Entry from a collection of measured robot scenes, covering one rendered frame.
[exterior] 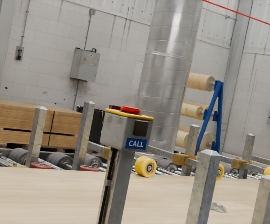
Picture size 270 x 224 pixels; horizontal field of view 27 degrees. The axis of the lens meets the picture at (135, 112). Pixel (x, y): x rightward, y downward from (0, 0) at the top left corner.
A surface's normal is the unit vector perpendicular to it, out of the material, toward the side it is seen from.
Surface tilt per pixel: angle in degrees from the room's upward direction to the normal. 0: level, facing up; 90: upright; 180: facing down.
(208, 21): 90
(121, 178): 90
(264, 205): 90
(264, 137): 90
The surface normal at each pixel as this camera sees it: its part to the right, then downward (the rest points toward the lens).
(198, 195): -0.74, -0.11
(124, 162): 0.64, 0.17
